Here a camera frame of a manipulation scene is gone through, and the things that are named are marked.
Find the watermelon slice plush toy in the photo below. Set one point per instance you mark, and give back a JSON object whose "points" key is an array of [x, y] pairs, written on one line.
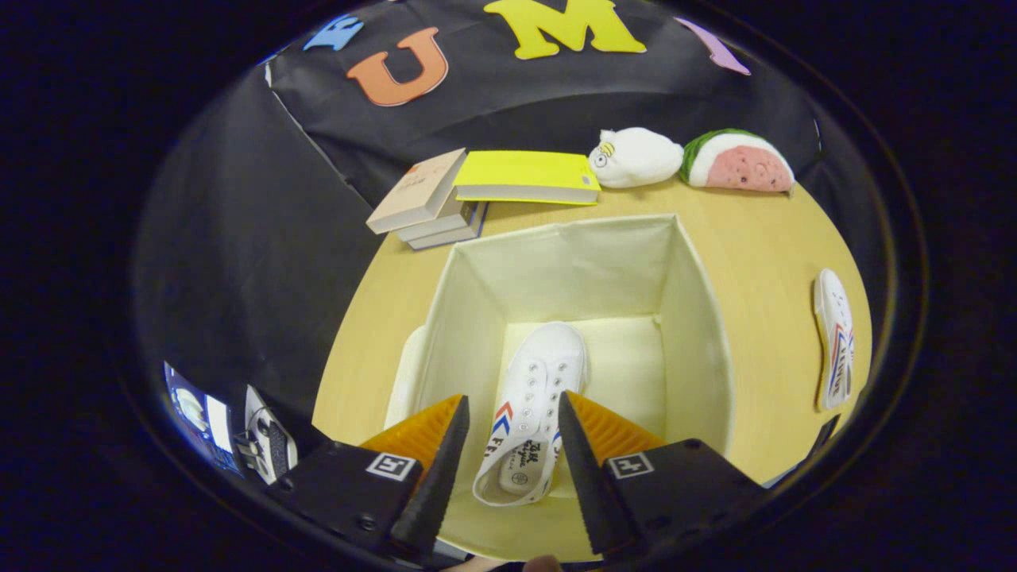
{"points": [[743, 165]]}

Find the white plush toy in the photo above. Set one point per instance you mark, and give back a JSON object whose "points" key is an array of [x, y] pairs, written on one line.
{"points": [[636, 157]]}

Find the beige fabric storage box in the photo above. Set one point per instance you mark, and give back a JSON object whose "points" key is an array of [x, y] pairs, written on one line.
{"points": [[572, 262]]}

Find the yellow book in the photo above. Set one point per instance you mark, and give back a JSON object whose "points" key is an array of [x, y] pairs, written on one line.
{"points": [[524, 171]]}

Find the computer monitor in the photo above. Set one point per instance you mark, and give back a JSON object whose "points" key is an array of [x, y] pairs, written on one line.
{"points": [[195, 409]]}

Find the beige paperback book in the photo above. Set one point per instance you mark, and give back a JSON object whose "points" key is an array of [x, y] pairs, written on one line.
{"points": [[417, 191]]}

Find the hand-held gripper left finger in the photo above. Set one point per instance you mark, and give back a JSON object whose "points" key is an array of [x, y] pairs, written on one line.
{"points": [[441, 477]]}

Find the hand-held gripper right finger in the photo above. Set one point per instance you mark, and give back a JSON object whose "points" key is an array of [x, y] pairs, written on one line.
{"points": [[584, 485]]}

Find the white monitor stand base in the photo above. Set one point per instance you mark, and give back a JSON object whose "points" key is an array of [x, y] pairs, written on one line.
{"points": [[270, 437]]}

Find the white book with blue spine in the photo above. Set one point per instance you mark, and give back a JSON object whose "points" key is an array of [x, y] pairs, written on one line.
{"points": [[449, 221], [465, 234]]}

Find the white canvas shoe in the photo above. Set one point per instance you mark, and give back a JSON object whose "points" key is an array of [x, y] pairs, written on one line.
{"points": [[548, 357], [834, 334]]}

